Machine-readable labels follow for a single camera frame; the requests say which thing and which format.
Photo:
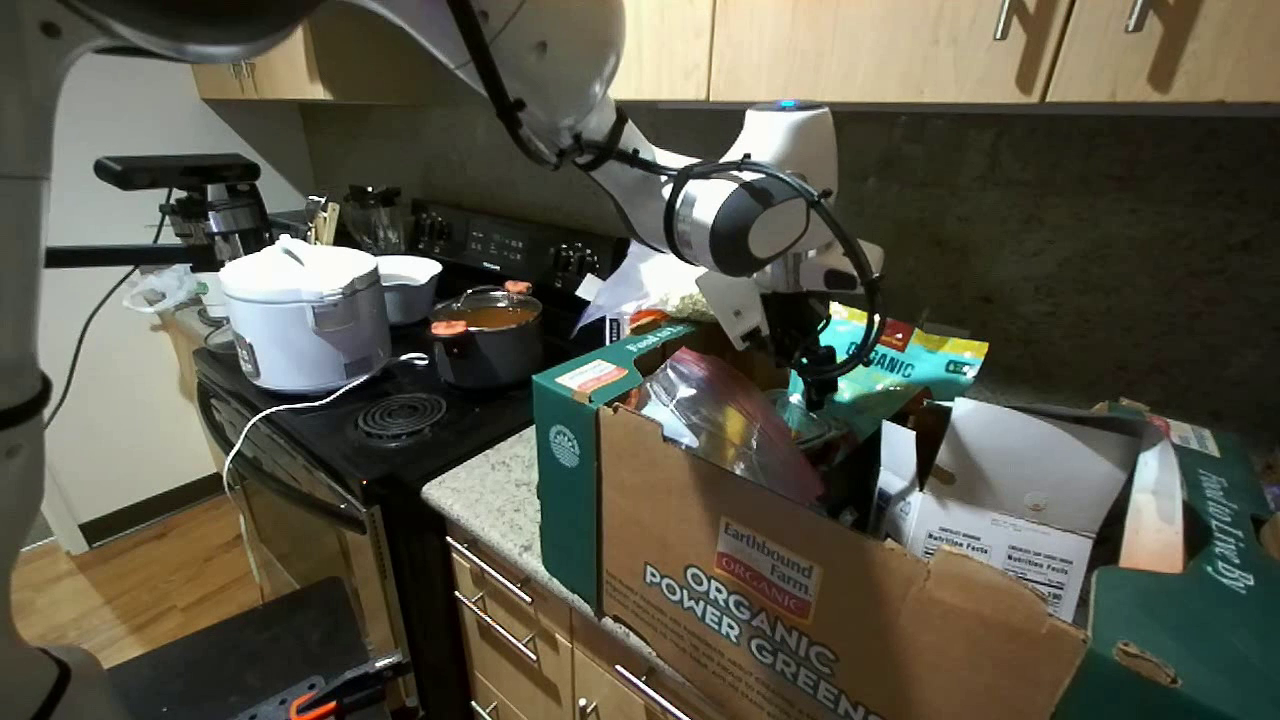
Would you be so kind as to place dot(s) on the glass kettle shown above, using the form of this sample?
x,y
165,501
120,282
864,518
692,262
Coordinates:
x,y
379,221

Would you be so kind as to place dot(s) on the orange snack bag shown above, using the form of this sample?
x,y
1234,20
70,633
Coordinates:
x,y
645,321

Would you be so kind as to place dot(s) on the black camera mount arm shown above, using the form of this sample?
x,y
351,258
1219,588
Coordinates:
x,y
213,221

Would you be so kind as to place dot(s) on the white rice cooker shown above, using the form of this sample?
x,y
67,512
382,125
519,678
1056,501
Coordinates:
x,y
302,321

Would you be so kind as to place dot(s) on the clear zip popcorn bag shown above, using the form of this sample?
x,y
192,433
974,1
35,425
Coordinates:
x,y
653,285

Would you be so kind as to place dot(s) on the black stove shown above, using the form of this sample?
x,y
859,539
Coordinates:
x,y
333,505

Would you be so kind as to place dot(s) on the wooden cabinets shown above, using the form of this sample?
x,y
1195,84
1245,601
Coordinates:
x,y
852,44
521,666

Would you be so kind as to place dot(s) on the open white carton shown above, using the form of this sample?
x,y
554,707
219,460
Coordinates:
x,y
1013,534

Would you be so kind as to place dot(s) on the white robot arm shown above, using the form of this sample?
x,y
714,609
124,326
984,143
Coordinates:
x,y
785,143

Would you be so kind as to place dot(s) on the wooden upper cabinets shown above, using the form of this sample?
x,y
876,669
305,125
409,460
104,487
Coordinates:
x,y
852,44

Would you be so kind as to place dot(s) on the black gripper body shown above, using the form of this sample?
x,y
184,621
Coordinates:
x,y
798,326

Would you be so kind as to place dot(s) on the wooden lower cabinets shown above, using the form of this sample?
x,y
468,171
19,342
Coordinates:
x,y
521,666

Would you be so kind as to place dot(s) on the green cardboard produce box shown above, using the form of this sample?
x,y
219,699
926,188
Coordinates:
x,y
746,534

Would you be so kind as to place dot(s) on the teal snack bag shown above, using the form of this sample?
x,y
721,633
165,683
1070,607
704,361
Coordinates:
x,y
920,361

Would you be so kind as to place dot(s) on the clear plastic candy container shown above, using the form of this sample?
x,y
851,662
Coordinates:
x,y
725,425

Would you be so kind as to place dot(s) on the small white pot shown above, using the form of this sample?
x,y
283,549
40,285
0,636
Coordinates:
x,y
409,285

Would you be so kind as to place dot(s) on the black stereo camera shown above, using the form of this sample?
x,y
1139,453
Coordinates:
x,y
174,171

